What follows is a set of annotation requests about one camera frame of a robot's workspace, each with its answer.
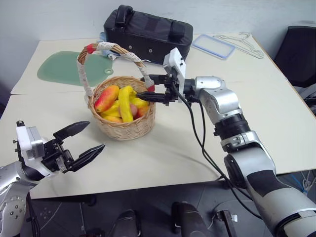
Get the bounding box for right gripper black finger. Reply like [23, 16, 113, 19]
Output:
[135, 91, 165, 103]
[140, 74, 167, 86]

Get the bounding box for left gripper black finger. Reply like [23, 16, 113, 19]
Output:
[69, 144, 106, 173]
[52, 120, 91, 145]

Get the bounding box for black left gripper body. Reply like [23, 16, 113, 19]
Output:
[40, 138, 75, 174]

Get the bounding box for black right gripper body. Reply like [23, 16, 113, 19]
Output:
[161, 72, 182, 108]

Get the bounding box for small red fruit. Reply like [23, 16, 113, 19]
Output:
[137, 106, 150, 119]

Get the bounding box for yellow banana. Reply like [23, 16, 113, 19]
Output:
[118, 85, 138, 123]

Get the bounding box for yellow ridged star fruit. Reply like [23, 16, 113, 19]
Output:
[99, 99, 121, 118]

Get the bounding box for orange yellow fruit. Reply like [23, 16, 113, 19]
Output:
[104, 115, 124, 123]

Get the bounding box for red and yellow mango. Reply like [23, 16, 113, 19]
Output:
[94, 85, 120, 113]

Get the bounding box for black fabric carry bag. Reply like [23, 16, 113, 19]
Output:
[103, 4, 194, 67]

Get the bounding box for green cutting board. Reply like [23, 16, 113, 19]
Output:
[37, 50, 115, 88]

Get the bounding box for clear lid with blue rim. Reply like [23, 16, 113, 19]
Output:
[192, 34, 237, 61]

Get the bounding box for light blue cloth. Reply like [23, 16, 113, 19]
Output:
[99, 31, 122, 61]

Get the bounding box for dark rounded shape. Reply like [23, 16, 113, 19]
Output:
[112, 209, 142, 237]
[171, 201, 211, 237]

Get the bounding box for black office chair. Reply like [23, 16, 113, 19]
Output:
[273, 25, 316, 88]

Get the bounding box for grey and black equipment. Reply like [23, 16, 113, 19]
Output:
[301, 83, 316, 117]

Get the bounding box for black flat bar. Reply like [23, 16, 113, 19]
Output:
[216, 209, 239, 237]

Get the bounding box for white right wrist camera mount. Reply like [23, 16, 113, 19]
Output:
[162, 47, 187, 96]

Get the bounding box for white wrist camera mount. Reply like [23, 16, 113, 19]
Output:
[13, 120, 59, 178]
[162, 47, 187, 96]

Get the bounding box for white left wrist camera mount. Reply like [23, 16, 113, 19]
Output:
[13, 120, 59, 178]

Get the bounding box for wicker basket with lace handle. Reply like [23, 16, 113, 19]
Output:
[76, 42, 157, 141]

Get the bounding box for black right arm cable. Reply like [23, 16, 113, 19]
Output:
[175, 93, 263, 220]

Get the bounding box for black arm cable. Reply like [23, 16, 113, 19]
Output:
[25, 192, 40, 237]
[175, 93, 263, 220]

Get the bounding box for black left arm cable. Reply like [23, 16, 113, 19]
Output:
[25, 192, 40, 237]

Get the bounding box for white wire clothes hanger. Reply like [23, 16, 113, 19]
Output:
[213, 32, 265, 60]

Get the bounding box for white cord on floor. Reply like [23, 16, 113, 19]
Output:
[301, 170, 316, 196]

